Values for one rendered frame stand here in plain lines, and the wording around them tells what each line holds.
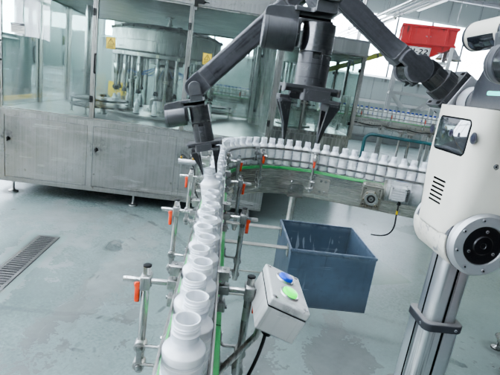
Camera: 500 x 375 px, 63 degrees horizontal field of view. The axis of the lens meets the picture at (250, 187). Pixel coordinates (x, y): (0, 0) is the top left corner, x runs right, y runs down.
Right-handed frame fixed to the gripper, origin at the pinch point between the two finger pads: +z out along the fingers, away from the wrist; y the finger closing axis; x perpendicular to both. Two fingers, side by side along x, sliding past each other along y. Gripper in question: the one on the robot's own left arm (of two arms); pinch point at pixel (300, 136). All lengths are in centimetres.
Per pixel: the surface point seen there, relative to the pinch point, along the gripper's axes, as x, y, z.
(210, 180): 43, -17, 21
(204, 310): -21.1, -13.7, 24.7
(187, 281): -15.4, -17.0, 23.4
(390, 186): 153, 85, 39
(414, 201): 148, 98, 45
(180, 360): -28.8, -15.9, 27.5
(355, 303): 56, 40, 63
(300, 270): 56, 18, 53
